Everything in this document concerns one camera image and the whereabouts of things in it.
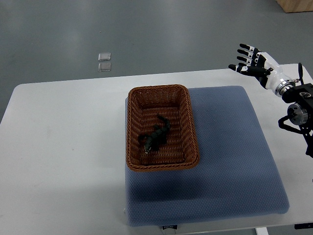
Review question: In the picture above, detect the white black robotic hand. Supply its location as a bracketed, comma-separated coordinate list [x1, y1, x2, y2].
[228, 44, 295, 97]

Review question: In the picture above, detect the wooden box corner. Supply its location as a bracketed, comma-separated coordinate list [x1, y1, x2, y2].
[276, 0, 313, 13]

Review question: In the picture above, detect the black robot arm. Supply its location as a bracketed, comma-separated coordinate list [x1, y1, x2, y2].
[278, 83, 313, 157]

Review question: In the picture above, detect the blue-grey foam cushion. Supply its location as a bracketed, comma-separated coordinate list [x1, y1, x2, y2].
[125, 86, 289, 226]

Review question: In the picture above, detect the black object under table edge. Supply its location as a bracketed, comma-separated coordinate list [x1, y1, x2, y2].
[294, 222, 313, 230]

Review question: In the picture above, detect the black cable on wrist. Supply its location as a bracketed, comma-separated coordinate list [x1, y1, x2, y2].
[294, 62, 304, 85]

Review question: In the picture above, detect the lower metal floor plate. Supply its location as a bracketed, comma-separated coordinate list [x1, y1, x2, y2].
[98, 62, 112, 72]

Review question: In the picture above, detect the upper metal floor plate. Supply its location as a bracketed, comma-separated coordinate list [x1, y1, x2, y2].
[98, 52, 111, 61]

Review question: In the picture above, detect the dark toy crocodile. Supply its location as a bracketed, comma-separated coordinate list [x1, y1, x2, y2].
[138, 114, 171, 154]

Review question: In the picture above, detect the metal floor plate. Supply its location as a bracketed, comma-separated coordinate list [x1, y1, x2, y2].
[98, 52, 111, 61]
[98, 62, 112, 72]

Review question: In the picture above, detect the brown wicker basket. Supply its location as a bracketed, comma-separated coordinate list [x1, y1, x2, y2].
[126, 84, 200, 172]

